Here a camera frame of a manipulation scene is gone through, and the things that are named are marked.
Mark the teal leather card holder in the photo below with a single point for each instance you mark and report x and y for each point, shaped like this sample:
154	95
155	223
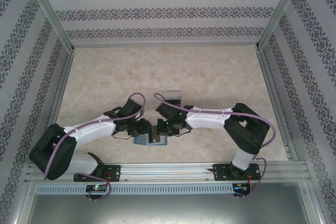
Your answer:
139	140

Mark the clear acrylic card stand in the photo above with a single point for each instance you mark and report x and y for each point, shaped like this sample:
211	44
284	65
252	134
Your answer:
174	95

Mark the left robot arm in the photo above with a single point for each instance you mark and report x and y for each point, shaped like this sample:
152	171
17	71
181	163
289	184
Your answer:
92	130

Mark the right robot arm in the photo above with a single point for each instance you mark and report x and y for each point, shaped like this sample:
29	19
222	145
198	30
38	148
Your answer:
207	121

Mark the grey metal panel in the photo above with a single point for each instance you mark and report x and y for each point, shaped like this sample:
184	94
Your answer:
168	211

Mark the aluminium mounting rail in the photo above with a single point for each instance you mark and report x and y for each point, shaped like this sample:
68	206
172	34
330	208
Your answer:
168	172

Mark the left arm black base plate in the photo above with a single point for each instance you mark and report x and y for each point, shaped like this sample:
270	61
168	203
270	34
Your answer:
114	172

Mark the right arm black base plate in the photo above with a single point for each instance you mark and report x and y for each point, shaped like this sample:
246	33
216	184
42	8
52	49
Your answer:
220	172

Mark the aluminium side rail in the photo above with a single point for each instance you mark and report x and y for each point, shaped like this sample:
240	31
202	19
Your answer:
273	93
57	98

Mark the aluminium frame post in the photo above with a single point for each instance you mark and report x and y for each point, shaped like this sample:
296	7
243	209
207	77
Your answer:
277	16
53	16

